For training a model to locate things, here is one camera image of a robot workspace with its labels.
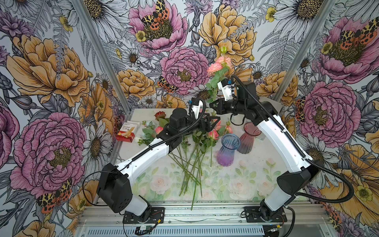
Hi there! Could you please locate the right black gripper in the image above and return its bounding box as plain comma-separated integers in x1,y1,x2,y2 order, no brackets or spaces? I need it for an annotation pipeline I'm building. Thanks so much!
209,98,247,115

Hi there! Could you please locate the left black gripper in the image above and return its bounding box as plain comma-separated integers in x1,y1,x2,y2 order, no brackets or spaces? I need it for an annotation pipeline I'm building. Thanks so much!
180,112,221,135

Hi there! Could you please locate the dark pink glass vase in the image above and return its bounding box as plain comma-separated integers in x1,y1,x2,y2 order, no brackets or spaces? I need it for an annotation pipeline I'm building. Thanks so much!
237,122,262,154

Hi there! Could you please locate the blue purple glass vase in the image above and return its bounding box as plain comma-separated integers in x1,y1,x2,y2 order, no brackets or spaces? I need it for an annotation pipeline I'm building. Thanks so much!
216,133,241,167

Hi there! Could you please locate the pink rose stem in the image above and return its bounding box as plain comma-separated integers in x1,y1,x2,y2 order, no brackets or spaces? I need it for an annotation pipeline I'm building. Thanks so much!
206,46,233,103

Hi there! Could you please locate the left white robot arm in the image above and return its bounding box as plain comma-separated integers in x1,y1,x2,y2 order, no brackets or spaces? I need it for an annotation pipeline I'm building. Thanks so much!
97,98,221,216

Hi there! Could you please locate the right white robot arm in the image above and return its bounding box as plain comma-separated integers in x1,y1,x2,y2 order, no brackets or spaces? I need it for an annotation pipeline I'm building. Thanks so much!
210,75,319,222

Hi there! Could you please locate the pink rose bunch on table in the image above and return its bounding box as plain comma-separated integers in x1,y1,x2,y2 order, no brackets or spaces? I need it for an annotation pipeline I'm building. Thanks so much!
169,120,233,205

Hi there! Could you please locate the dark red flower stem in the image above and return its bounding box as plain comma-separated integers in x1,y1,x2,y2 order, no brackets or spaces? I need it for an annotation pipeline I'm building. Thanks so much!
155,111,169,127

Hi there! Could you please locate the red rose stem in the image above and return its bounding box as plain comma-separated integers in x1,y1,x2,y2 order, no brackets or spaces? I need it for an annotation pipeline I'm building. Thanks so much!
155,126,163,134

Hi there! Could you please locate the red white snack box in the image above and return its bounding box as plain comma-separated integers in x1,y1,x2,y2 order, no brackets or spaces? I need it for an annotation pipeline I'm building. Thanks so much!
116,120,140,143

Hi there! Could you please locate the white vent grille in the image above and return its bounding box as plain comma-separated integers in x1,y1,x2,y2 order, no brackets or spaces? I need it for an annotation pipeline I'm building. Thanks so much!
82,225,265,237

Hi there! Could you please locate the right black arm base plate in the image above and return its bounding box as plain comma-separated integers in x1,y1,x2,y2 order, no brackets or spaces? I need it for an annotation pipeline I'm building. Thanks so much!
242,206,287,224

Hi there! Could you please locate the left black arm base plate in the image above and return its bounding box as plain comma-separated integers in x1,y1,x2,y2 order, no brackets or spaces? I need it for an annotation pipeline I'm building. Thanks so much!
122,207,165,224

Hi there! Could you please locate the aluminium front rail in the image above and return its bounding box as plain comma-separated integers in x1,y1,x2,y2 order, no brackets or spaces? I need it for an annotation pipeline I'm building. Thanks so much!
78,201,329,227

